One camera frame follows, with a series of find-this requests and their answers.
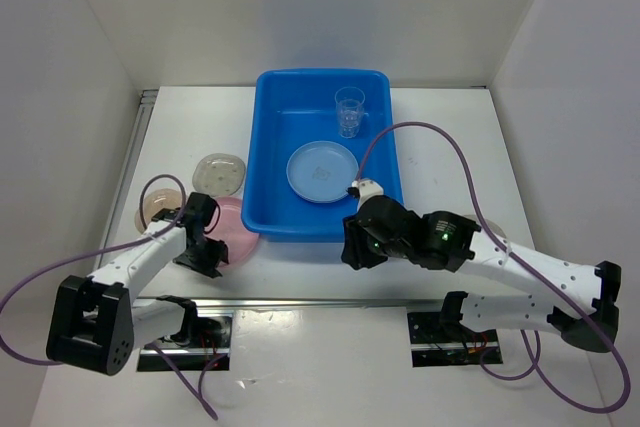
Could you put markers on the pink round plate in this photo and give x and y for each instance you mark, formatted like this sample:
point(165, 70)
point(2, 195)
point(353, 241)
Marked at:
point(227, 226)

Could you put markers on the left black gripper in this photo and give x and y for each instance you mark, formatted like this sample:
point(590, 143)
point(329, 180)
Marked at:
point(204, 267)

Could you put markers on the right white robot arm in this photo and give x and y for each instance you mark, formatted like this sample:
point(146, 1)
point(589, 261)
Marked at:
point(576, 302)

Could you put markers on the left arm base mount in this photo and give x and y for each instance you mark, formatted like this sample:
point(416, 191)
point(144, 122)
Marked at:
point(211, 342)

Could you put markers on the grey glass plate right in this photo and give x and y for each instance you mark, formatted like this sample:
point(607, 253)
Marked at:
point(495, 228)

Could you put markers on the light blue round plate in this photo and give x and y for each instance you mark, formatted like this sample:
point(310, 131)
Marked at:
point(321, 171)

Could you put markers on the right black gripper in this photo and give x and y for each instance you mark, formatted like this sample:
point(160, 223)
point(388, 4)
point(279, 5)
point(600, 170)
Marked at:
point(353, 251)

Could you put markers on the grey textured glass plate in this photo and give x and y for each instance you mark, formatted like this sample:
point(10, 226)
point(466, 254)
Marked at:
point(219, 175)

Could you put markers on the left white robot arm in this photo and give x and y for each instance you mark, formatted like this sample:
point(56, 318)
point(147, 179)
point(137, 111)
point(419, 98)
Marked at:
point(97, 321)

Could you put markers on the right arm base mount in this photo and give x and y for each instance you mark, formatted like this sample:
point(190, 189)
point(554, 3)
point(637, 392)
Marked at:
point(431, 345)

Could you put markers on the beige textured glass plate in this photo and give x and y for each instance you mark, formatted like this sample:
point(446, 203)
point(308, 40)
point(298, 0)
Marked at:
point(154, 202)

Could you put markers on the clear plastic cup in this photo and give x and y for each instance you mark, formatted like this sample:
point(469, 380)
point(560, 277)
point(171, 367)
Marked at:
point(350, 110)

